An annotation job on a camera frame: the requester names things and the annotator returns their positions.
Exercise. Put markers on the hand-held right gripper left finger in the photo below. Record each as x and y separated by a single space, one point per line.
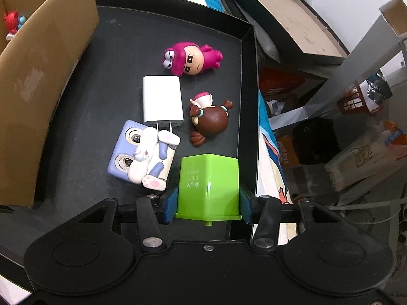
168 205

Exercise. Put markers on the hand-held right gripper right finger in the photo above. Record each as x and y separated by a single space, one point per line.
246 205

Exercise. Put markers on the green power adapter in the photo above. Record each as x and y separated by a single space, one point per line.
206 187

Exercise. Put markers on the purple cube rabbit figurine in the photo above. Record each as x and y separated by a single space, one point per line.
127 152

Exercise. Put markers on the brown-haired doll figurine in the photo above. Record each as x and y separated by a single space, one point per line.
213 120

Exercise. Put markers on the white power adapter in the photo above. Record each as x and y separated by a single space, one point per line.
162 100

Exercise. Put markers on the black tray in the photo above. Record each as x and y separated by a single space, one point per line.
111 70

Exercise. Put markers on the cardboard box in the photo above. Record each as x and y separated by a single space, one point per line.
41 70

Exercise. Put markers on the black bag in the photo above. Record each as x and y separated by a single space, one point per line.
313 143

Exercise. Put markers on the beige printed tote bag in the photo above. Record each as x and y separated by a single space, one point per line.
359 162

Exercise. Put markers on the orange packaging bag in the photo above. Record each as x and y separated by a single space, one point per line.
278 81

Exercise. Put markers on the pink hooded doll figurine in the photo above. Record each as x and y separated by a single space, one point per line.
190 58

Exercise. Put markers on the orange plastic basket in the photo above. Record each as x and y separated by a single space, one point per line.
354 101

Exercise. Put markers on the grey cushion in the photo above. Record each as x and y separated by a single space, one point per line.
267 44

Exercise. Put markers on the grey metal shelf rack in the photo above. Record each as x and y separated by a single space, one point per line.
365 63

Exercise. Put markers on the black framed board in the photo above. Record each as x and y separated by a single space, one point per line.
286 16

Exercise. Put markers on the red devil figurine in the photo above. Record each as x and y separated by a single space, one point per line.
12 22

